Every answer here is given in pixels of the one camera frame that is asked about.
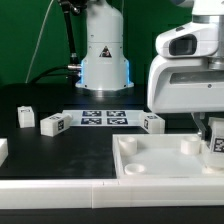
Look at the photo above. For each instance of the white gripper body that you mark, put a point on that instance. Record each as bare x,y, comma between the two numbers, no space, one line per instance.
184,86

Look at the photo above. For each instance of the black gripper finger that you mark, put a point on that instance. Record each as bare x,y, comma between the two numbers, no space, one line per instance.
198,118

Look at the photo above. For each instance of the white square tabletop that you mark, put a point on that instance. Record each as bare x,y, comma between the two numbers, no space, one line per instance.
162,156

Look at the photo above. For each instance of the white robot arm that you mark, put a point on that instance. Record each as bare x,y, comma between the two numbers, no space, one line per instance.
203,37

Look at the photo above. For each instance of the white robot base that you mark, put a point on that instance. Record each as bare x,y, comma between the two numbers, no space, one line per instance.
104,68

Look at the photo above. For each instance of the white sheet with AprilTags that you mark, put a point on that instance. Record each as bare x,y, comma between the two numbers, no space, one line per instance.
104,118

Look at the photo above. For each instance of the white U-shaped obstacle fence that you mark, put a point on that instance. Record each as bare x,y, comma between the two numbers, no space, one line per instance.
134,192

